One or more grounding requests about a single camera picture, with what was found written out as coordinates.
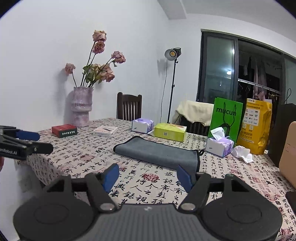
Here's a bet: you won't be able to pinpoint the yellow plastic bag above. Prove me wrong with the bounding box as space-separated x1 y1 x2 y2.
236 98 272 155

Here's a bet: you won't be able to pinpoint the purple and grey towel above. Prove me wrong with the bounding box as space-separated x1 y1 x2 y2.
113 136 205 173

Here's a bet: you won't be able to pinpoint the chair with cream cloth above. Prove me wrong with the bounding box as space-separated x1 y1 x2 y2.
171 100 214 137

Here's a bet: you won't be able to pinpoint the calligraphy print tablecloth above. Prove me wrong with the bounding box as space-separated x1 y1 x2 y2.
26 118 295 240

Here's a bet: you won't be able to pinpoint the black paper bag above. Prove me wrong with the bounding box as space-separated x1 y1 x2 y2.
268 103 295 167

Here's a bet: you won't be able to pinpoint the yellow-green cardboard box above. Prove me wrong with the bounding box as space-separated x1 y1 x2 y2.
148 123 187 142

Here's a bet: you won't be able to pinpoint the dark wooden chair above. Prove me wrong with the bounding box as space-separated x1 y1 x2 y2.
116 92 142 121

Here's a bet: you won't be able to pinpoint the pink ceramic vase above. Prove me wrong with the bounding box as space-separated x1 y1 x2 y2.
71 87 93 128

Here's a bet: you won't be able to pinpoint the dark framed glass door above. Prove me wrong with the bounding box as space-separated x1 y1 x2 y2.
196 28 296 107

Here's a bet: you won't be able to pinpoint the person's left hand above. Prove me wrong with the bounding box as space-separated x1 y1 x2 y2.
0 157 4 171

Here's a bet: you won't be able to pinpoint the white pink flat box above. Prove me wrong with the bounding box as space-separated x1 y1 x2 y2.
91 126 118 137

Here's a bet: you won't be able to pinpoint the dried pink roses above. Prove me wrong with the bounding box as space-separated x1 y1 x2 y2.
64 29 127 88

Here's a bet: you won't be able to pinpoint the green mucun paper bag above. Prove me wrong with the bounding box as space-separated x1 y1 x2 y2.
208 97 243 143

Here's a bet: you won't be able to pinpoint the studio lamp on stand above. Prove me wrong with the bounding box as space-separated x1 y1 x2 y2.
159 47 182 123

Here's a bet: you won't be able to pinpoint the pink hard case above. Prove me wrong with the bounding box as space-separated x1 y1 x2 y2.
279 121 296 188

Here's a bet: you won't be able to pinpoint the open purple tissue pack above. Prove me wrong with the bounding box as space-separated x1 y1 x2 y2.
205 127 234 158

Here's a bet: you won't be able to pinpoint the closed purple tissue pack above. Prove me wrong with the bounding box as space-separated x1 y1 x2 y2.
132 118 154 134

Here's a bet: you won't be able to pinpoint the crumpled white tissue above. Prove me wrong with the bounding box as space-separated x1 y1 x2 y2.
231 146 253 164

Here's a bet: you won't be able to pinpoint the red box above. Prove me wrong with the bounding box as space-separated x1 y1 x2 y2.
52 124 77 138

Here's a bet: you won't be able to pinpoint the cream cloth on chair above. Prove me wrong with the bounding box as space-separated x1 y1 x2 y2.
171 100 214 126

